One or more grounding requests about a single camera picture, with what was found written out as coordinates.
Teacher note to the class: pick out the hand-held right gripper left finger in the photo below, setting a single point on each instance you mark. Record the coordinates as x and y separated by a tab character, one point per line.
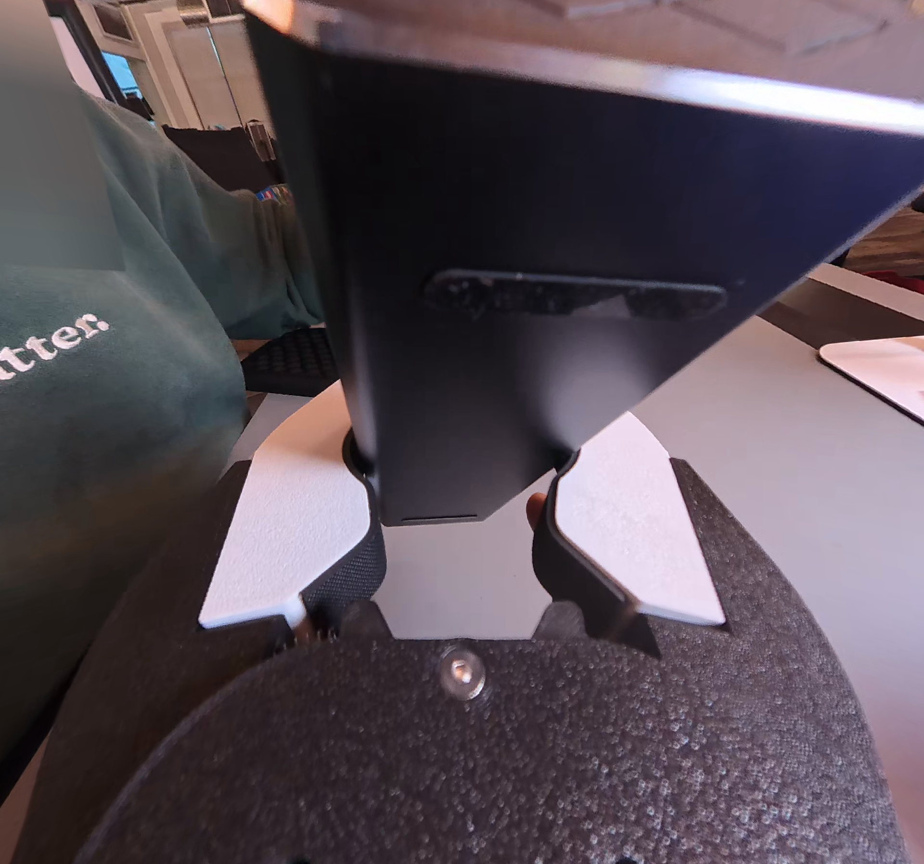
289	517

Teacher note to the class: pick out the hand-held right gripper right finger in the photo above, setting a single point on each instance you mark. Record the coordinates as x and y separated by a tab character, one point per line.
635	517

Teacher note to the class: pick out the black multi-port usb hub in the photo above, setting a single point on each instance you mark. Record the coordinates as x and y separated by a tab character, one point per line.
505	228

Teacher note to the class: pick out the person's left forearm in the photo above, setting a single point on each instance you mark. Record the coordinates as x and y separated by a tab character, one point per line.
202	243

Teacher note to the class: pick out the black forearm pad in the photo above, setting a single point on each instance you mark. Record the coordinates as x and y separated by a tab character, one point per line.
289	362

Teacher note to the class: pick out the person's right hand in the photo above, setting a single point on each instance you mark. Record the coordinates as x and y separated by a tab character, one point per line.
537	510

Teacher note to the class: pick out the white sign stand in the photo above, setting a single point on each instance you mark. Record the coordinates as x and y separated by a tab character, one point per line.
881	373

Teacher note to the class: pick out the black folded panels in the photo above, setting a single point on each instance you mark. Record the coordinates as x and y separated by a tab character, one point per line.
209	156

